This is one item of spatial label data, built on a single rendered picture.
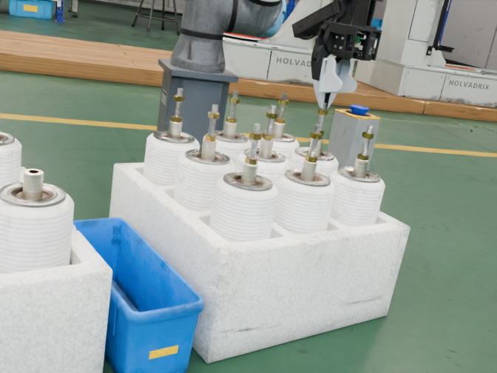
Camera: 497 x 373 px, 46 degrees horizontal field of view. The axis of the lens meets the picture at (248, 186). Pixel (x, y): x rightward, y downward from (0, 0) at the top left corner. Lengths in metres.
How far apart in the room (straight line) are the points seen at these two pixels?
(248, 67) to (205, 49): 1.62
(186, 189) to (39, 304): 0.34
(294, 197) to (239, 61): 2.30
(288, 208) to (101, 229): 0.32
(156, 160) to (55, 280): 0.40
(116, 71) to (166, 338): 2.27
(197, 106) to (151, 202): 0.65
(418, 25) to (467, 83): 0.50
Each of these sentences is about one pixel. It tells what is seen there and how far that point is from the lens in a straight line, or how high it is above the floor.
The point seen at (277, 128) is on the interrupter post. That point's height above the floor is 0.27.
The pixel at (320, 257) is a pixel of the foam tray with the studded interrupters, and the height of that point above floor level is 0.15.
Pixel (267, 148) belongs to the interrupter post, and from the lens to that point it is 1.02.
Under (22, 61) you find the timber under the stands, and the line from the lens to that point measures 2.95.
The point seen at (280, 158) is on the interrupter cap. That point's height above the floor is 0.25.
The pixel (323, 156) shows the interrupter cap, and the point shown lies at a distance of 1.11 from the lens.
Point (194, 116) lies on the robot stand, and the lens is 1.60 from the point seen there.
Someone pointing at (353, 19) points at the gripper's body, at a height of 0.50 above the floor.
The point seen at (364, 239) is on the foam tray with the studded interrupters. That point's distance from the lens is 0.98.
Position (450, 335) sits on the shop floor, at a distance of 1.14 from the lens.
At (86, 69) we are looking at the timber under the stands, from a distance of 2.96.
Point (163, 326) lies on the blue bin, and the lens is 0.79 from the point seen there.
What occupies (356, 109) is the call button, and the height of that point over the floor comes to 0.32.
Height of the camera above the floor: 0.52
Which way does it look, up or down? 18 degrees down
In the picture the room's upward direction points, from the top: 10 degrees clockwise
